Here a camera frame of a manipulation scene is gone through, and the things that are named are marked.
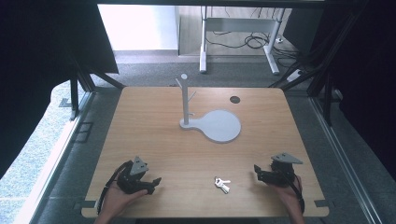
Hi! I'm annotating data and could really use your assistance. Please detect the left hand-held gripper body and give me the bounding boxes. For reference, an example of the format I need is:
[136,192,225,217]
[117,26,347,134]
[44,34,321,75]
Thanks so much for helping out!
[116,155,150,195]

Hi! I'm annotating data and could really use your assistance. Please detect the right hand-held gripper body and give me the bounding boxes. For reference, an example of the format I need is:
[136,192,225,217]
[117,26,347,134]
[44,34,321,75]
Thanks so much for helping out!
[262,151,304,188]

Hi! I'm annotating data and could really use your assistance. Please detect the person's left hand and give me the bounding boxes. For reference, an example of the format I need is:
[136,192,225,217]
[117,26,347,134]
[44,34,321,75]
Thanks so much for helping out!
[100,182,149,219]

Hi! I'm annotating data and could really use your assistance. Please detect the person's right hand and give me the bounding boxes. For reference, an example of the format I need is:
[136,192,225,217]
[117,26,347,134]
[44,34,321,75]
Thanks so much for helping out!
[268,175,305,215]

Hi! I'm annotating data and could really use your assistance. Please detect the grey key stand with tray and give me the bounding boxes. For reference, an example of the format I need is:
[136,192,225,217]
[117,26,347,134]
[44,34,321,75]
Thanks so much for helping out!
[175,73,243,145]

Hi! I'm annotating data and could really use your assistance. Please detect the white power strip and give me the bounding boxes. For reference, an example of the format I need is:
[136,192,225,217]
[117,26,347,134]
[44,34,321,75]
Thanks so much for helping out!
[286,68,304,83]

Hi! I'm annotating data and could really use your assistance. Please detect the black curtain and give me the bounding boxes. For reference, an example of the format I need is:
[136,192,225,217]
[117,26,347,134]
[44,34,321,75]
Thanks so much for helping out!
[283,0,396,181]
[0,0,120,180]

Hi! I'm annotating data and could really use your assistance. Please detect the white cabinet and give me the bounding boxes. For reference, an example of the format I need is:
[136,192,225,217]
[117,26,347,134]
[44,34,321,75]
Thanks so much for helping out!
[97,4,179,51]

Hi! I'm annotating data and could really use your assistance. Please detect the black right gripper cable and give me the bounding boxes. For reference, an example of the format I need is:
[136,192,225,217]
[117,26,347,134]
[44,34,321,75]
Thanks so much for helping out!
[288,170,306,215]

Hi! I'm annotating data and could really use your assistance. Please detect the silver keys on ring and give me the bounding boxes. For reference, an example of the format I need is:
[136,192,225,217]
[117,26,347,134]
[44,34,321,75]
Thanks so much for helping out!
[213,175,233,195]

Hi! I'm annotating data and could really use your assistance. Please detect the aluminium floor rail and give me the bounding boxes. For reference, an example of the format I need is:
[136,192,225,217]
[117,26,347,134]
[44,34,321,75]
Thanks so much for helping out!
[308,96,385,224]
[21,91,96,224]

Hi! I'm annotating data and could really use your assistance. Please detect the black metal frame strut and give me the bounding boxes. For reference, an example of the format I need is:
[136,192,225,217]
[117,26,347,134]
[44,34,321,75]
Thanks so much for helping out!
[68,57,126,121]
[269,0,370,127]

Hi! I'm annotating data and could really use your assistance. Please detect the black floor cables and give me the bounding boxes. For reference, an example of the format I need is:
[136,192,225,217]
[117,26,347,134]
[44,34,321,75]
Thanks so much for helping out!
[205,7,302,68]

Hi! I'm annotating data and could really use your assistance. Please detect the white desk frame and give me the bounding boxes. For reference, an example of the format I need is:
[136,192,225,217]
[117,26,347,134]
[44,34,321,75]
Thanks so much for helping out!
[199,6,287,76]

